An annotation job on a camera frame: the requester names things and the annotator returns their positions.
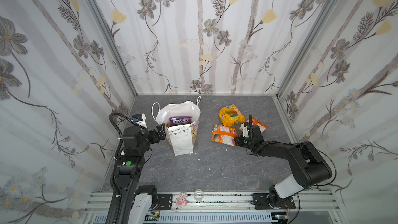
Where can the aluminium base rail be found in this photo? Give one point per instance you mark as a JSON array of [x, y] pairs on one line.
[[226, 201]]

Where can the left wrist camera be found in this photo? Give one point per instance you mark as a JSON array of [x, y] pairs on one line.
[[139, 119]]

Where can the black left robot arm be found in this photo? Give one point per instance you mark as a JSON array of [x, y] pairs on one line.
[[130, 203]]

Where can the white cartoon paper bag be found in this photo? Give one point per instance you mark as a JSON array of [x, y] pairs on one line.
[[182, 138]]

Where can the clear plastic ball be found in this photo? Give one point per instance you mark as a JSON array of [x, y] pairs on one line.
[[199, 195]]

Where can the white vented cable duct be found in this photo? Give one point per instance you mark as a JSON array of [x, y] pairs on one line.
[[211, 218]]

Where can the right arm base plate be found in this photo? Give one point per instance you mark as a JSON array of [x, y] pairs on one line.
[[272, 201]]

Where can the yellow mango snack bag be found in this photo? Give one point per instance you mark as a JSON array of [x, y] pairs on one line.
[[231, 116]]

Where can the purple snack pack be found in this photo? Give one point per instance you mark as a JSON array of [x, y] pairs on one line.
[[180, 120]]

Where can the pink toy figure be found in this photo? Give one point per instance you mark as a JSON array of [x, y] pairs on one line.
[[181, 200]]

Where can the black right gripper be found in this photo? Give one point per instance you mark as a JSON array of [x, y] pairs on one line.
[[251, 138]]

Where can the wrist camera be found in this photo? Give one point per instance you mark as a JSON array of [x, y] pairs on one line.
[[139, 119], [245, 129]]

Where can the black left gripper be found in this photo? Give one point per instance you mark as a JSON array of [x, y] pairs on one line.
[[161, 134]]

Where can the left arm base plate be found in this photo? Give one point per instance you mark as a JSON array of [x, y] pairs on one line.
[[164, 203]]

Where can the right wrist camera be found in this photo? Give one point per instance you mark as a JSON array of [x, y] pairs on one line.
[[245, 129]]

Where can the orange white snack pack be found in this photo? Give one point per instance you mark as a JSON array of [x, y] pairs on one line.
[[262, 126]]

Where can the orange chips pack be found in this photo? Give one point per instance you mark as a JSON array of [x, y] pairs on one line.
[[224, 135]]

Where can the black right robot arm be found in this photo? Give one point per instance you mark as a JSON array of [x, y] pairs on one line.
[[307, 166]]

